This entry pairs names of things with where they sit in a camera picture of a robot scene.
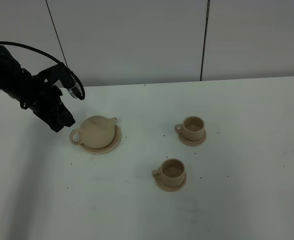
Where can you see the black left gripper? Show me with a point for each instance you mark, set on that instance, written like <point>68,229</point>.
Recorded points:
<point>42,96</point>

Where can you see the beige ceramic teapot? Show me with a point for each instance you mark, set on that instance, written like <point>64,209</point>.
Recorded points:
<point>95,132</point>

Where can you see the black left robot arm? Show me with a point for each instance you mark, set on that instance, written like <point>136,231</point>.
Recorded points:
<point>11,79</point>

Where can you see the beige teapot saucer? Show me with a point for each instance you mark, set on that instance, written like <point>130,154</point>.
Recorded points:
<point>114,143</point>

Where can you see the beige near teacup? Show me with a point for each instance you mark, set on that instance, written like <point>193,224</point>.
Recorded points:
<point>172,172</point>

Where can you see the beige teacup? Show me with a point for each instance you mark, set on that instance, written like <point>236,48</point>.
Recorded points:
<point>192,128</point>
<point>172,172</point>

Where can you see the beige near cup saucer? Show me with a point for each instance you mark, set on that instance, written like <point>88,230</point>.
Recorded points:
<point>166,188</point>

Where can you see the beige cup saucer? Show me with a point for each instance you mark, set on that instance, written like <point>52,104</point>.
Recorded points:
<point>166,188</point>
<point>192,143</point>

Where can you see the beige far teacup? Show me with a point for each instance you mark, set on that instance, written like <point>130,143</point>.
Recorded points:
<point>192,128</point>

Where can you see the beige far cup saucer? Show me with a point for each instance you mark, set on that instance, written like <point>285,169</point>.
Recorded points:
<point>192,143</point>

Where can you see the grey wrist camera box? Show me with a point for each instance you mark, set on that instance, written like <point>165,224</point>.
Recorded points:
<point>75,91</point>

